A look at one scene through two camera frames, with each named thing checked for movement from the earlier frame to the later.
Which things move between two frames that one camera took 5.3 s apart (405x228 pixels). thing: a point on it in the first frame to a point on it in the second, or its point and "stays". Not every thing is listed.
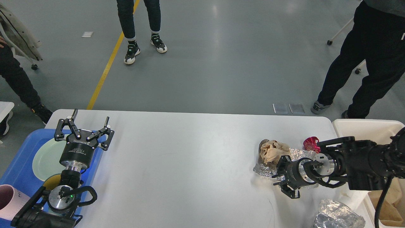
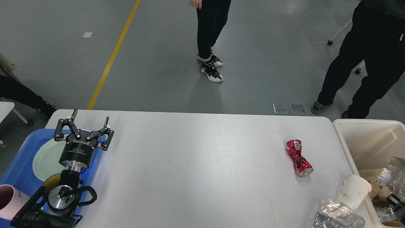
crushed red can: (310, 143) to (302, 167)
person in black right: (377, 37) stays
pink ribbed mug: (12, 201) stays
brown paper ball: (270, 151) to (378, 188)
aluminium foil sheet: (270, 171) to (393, 174)
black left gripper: (79, 148) stays
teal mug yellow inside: (52, 181) stays
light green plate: (46, 162) stays
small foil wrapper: (333, 214) stays
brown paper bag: (391, 209) to (395, 222)
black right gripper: (298, 176) to (400, 212)
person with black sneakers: (125, 9) to (211, 18)
